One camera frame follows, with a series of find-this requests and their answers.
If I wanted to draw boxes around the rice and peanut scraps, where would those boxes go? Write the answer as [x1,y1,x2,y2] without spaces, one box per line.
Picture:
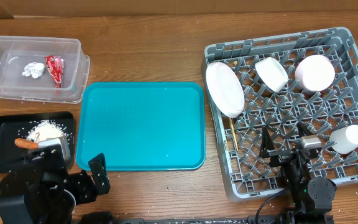
[17,120,72,143]

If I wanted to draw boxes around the teal serving tray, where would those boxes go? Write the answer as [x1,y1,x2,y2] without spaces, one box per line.
[75,82,206,171]

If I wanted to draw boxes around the white tissue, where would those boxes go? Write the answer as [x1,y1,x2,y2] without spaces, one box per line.
[22,62,45,79]

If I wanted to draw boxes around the clear plastic bin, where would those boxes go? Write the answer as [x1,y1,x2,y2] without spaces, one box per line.
[0,35,90,104]

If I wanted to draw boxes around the small white cup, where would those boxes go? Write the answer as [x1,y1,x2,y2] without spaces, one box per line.
[329,124,358,154]

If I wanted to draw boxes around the black tray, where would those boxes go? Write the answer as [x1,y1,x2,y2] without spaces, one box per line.
[0,111,76,173]

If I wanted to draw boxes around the red snack wrapper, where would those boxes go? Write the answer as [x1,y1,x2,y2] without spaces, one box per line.
[45,55,64,88]

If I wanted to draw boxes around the orange carrot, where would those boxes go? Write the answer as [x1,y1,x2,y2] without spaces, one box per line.
[14,138,39,150]

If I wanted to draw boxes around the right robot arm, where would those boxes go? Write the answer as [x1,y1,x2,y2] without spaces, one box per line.
[259,121,337,223]

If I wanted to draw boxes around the white bowl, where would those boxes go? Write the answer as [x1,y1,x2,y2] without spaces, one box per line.
[255,57,288,92]
[295,55,335,92]

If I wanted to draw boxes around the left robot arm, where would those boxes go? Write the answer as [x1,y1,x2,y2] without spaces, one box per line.
[0,137,111,223]

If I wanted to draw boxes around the pink plate with food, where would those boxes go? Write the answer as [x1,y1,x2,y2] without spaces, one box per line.
[205,62,245,118]

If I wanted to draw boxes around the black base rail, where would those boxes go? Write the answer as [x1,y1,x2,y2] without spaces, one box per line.
[110,214,335,224]

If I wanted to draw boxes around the grey dishwasher rack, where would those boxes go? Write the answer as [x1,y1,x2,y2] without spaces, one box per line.
[201,27,358,202]

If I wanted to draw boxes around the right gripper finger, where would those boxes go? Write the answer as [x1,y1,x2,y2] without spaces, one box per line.
[259,126,275,158]
[296,121,313,137]

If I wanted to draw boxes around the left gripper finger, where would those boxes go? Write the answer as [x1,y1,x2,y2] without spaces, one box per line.
[0,154,35,173]
[88,153,111,195]

